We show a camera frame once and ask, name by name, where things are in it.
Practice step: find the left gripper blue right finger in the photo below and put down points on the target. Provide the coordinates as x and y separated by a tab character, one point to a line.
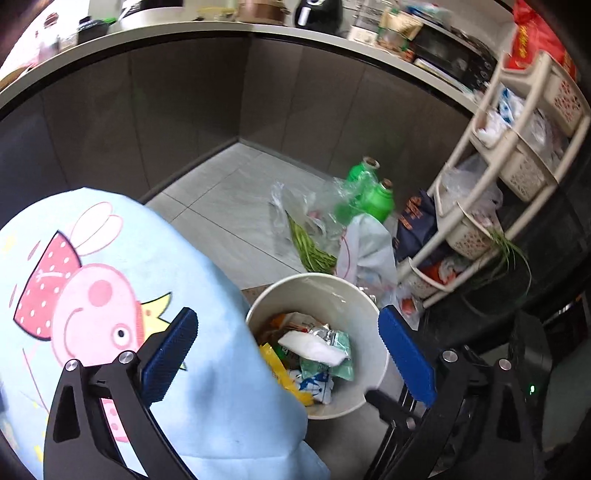
416	370

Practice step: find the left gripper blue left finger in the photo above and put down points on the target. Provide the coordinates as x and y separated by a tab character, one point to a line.
163	353

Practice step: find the blue white penguin bag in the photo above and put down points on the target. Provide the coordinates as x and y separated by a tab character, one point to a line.
314	389

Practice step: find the yellow snack wrapper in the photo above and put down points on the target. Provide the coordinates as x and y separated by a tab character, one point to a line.
283	376

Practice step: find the white fish snack wrapper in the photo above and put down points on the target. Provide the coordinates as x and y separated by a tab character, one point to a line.
300	322

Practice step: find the orange black snack bag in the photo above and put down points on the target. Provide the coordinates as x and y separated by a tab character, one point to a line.
274	329

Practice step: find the silver green foil wrapper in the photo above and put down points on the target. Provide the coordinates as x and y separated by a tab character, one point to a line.
335	338

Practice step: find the white tissue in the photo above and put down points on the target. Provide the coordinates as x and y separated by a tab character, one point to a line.
313	348

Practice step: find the white trash bin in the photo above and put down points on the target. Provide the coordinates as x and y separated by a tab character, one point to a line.
341	306

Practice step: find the dark kitchen cabinets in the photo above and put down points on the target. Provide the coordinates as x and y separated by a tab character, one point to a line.
133	119

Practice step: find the white plastic shopping bag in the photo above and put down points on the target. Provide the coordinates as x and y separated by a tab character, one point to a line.
366	258

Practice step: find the blue cartoon pig tablecloth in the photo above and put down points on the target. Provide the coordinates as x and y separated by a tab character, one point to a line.
88	275

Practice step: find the dark blue paper bag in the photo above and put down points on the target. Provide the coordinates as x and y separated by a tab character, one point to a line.
416	226

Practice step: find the green plastic bottle front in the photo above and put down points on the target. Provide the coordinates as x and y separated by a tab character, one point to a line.
378	200

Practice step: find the green plastic bottle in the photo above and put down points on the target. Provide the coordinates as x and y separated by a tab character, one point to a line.
361	179
378	200

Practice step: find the clear bag with green beans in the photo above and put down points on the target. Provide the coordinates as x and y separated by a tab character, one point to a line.
313	221

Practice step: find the green plastic bottle back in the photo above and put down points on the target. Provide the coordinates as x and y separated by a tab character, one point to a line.
361	179

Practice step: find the cream plastic storage rack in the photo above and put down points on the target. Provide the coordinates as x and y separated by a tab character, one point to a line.
544	86

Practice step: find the black microwave oven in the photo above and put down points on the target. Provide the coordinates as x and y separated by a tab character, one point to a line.
464	58

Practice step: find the snack package on counter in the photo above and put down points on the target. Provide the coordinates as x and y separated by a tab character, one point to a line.
397	29

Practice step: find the red gift bag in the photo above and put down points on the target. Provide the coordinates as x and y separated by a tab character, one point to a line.
533	35

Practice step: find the black air fryer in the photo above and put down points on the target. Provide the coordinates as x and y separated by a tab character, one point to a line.
323	16

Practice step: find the brown cooking pot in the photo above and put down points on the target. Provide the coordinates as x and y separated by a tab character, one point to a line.
270	12

